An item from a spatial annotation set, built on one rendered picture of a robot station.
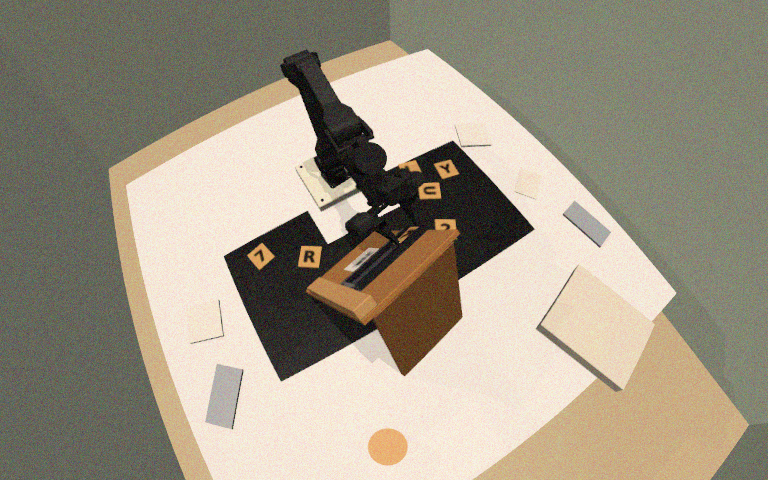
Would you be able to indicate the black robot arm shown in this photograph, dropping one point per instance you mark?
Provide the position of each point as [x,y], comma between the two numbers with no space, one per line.
[340,143]

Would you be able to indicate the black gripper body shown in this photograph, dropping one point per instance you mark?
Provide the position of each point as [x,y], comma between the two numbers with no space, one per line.
[363,221]

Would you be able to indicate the grey cylindrical canister with tan lid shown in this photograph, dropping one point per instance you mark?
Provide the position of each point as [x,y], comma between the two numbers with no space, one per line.
[387,446]

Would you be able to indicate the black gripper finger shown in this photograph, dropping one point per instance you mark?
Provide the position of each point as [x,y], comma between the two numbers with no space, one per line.
[408,204]
[382,228]

